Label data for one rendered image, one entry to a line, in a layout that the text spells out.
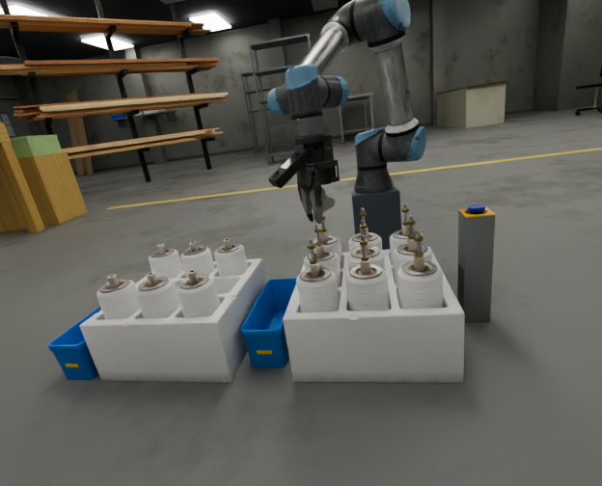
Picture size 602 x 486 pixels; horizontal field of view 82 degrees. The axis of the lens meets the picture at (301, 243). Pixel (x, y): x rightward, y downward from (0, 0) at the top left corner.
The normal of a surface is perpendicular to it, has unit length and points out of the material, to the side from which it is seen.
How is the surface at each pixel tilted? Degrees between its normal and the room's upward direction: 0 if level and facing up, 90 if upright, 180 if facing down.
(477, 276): 90
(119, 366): 90
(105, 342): 90
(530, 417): 0
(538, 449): 0
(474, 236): 90
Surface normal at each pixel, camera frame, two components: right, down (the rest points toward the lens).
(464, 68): -0.11, 0.34
